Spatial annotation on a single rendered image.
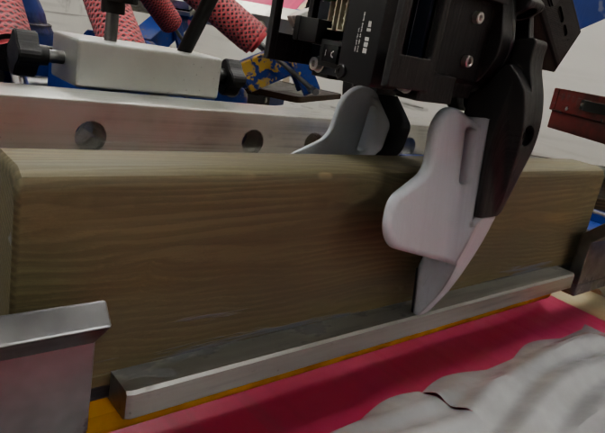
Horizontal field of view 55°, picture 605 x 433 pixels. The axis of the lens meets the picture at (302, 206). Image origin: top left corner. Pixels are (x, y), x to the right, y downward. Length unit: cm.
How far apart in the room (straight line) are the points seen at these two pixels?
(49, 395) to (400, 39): 15
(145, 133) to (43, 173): 28
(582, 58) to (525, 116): 222
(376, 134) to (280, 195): 9
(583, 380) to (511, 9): 20
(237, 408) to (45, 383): 10
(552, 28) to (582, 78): 214
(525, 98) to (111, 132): 29
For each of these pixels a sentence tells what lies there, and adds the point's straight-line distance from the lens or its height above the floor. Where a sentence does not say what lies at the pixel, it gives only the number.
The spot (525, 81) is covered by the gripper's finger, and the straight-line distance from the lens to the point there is 24.
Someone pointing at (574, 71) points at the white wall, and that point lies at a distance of 246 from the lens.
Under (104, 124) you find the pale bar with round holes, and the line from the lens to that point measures 42.
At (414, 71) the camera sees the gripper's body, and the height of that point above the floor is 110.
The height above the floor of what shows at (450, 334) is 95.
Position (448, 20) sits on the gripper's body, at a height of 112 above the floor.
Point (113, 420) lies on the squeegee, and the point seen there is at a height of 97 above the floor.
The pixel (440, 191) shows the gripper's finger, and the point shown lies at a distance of 24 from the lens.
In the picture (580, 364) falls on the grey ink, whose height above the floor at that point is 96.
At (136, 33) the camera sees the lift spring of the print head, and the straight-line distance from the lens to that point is 69.
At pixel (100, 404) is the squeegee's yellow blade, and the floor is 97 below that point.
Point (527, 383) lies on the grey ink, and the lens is 33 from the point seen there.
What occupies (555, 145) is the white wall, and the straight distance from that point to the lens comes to 246.
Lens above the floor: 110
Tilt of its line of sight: 16 degrees down
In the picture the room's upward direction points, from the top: 11 degrees clockwise
